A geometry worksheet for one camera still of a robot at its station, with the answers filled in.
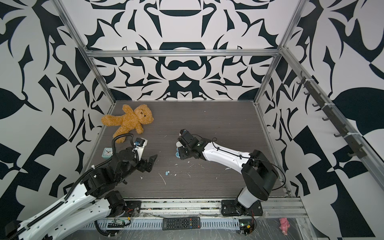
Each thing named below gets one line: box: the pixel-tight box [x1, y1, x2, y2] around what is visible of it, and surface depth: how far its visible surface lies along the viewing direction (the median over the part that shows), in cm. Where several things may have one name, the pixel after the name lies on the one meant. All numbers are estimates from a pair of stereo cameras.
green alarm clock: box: [101, 147, 113, 159], surface depth 93 cm
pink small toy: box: [279, 217, 291, 236], surface depth 70 cm
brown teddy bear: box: [102, 104, 154, 144], surface depth 101 cm
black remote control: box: [162, 217, 201, 231], surface depth 71 cm
